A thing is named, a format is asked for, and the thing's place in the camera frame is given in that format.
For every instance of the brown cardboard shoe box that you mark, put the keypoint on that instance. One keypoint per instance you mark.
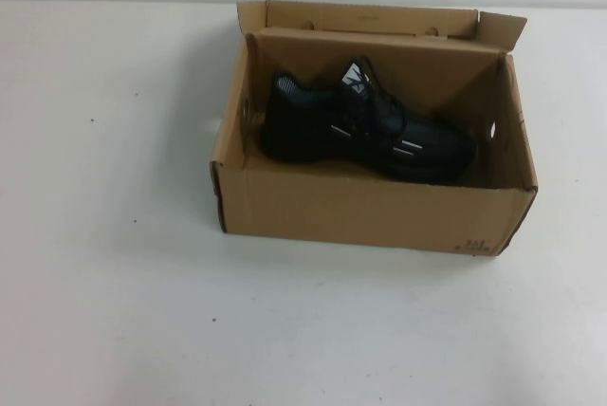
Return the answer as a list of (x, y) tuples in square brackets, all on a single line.
[(355, 216)]

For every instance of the black knit sneaker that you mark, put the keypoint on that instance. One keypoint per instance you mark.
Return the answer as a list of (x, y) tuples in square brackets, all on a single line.
[(294, 135)]

